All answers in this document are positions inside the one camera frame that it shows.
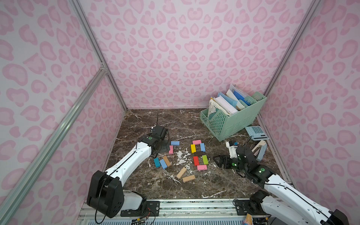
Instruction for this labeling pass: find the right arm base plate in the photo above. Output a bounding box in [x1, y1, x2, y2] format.
[232, 199, 266, 216]

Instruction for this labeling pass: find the teal block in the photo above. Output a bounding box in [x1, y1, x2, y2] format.
[154, 158, 161, 168]

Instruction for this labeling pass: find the green block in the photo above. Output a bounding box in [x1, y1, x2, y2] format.
[202, 155, 209, 165]

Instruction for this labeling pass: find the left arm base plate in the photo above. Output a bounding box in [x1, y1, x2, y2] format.
[120, 200, 160, 217]

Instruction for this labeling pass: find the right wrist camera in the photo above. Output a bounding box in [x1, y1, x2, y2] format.
[226, 141, 238, 158]

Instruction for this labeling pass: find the wooden block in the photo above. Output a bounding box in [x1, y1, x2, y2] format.
[163, 156, 171, 167]
[182, 175, 196, 182]

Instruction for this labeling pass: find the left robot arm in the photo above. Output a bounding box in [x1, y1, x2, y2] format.
[86, 125, 169, 218]

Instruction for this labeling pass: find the front aluminium rail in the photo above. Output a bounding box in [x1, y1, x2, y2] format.
[76, 198, 286, 225]

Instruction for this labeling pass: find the dark brown block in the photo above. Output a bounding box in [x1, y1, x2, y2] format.
[194, 151, 206, 157]

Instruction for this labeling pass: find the light blue block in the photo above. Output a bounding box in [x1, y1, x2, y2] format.
[171, 141, 180, 146]
[159, 159, 168, 169]
[200, 143, 205, 152]

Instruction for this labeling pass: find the wooden block diagonal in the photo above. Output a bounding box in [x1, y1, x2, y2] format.
[176, 167, 187, 179]

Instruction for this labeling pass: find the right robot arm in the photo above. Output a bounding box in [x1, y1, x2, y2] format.
[213, 145, 349, 225]

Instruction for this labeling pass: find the red block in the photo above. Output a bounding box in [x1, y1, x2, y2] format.
[193, 156, 200, 166]

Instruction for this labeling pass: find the green plastic file basket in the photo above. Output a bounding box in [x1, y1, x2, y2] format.
[200, 92, 267, 141]

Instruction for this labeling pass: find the blue folder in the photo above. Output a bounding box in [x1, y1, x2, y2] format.
[232, 90, 251, 106]

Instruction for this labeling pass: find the wooden box at right wall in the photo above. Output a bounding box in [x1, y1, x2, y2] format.
[252, 140, 267, 162]

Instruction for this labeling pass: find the grey calculator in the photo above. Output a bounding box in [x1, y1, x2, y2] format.
[245, 126, 269, 141]

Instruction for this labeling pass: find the white papers stack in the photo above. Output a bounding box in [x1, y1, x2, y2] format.
[208, 96, 238, 116]

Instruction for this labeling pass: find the yellow block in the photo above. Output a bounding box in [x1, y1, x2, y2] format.
[191, 144, 197, 154]

